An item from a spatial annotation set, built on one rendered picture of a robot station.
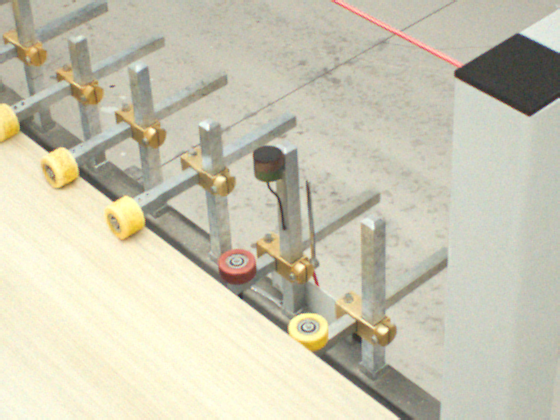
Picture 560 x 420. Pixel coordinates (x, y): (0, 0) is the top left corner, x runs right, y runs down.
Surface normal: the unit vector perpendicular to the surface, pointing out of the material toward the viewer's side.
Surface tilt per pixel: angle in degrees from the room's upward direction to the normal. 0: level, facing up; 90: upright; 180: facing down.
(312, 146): 0
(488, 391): 90
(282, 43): 0
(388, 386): 0
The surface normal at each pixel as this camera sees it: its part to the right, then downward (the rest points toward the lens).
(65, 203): -0.07, -0.76
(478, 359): -0.76, 0.46
